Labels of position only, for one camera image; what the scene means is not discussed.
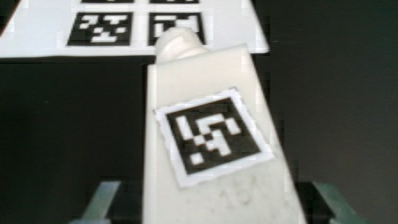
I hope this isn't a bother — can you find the white stool leg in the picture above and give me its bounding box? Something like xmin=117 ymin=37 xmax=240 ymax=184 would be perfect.
xmin=142 ymin=28 xmax=308 ymax=224

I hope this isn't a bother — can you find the white sheet with markers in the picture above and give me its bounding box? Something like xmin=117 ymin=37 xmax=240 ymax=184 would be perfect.
xmin=0 ymin=0 xmax=268 ymax=58

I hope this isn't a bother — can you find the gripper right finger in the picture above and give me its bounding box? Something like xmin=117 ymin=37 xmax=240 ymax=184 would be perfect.
xmin=315 ymin=182 xmax=372 ymax=224

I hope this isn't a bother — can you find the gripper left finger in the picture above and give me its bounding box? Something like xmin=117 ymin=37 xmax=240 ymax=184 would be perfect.
xmin=69 ymin=181 xmax=121 ymax=224

